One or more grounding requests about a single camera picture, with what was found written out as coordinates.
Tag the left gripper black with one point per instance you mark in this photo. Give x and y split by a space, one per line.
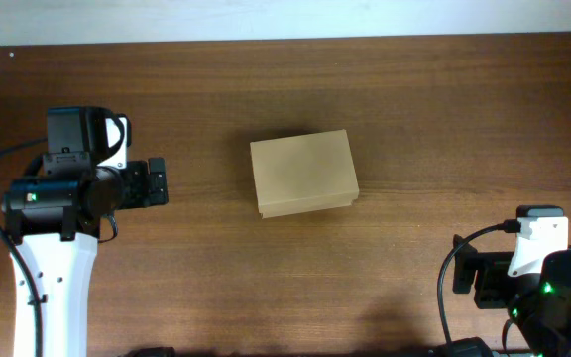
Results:
156 180

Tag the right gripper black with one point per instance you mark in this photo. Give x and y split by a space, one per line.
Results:
462 271

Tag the cardboard box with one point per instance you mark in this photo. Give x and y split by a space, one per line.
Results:
303 173

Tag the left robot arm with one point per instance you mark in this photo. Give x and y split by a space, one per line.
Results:
52 222

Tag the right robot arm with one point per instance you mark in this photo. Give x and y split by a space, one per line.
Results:
539 304

